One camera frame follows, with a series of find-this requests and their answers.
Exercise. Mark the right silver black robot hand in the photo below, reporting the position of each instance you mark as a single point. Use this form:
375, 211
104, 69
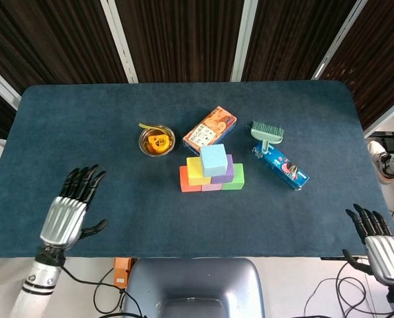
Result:
378, 251

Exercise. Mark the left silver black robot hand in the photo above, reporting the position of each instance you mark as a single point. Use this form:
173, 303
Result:
67, 215

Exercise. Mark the light blue foam block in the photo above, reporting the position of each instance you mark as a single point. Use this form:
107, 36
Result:
214, 159

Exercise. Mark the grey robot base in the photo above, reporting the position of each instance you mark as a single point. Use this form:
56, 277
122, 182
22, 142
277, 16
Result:
193, 288

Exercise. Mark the orange device box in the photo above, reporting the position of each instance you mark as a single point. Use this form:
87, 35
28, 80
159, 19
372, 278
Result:
121, 273

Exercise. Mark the white sneaker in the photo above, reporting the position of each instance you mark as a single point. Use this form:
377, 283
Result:
381, 161

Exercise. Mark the yellow tape measure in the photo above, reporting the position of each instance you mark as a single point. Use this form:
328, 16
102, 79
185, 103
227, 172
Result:
157, 141

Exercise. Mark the glass bowl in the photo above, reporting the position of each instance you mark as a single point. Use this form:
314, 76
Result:
156, 140

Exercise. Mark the orange foam block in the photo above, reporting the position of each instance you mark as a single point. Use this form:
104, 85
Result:
186, 180

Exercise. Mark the blue cookie box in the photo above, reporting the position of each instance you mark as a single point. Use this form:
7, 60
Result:
282, 167

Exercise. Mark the yellow foam block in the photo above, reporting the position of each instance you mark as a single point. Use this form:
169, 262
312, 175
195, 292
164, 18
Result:
194, 172

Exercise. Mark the pink foam block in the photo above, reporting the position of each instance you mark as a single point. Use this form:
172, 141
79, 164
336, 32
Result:
212, 187

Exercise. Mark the green foam block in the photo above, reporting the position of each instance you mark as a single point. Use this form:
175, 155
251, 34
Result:
235, 180

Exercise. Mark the green cleaning brush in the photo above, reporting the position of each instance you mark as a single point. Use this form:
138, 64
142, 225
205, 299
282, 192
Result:
267, 134

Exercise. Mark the dark blue table cloth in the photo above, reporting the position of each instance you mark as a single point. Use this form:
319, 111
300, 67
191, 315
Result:
196, 109

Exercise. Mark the orange cracker box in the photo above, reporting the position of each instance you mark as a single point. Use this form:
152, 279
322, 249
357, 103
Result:
210, 127

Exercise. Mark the purple foam block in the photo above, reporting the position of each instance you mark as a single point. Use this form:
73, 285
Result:
229, 170

